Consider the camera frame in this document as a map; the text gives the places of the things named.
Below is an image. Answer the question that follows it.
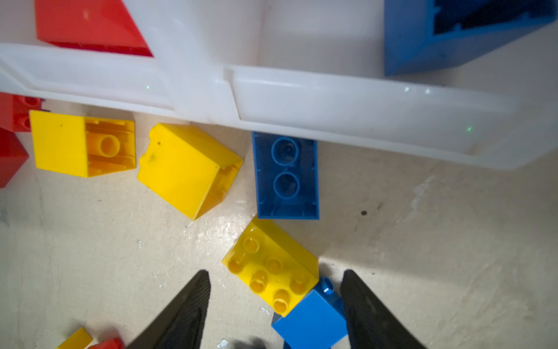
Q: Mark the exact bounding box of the long red lego brick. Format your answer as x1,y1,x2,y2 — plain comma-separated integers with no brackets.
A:
34,0,152,57

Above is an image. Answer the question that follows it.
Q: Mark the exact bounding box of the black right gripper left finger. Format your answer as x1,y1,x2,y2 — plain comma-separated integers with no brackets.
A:
127,270,211,349

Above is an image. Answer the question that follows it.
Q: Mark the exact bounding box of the small red lego brick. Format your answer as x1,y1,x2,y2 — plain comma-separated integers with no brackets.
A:
0,92,43,132

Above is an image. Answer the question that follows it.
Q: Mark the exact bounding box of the blue two-stud lego brick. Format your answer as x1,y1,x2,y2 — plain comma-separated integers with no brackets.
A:
251,132,320,220

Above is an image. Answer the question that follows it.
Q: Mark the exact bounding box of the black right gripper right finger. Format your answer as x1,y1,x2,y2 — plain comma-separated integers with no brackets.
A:
341,269,424,348

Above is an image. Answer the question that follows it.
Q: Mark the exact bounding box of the white plastic bin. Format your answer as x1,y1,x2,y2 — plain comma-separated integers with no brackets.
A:
174,0,558,171
1,1,228,124

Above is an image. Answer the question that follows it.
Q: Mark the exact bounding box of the small yellow lego brick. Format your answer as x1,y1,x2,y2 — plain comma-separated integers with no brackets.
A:
57,327,93,349

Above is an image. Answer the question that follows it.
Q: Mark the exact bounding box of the yellow studded lego brick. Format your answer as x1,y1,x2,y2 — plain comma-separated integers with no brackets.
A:
222,217,319,317

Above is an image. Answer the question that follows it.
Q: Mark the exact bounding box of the white right plastic bin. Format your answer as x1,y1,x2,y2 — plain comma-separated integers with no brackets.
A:
174,0,558,171

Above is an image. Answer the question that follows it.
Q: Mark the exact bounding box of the white middle plastic bin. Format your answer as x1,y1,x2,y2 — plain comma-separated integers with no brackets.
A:
1,1,228,124

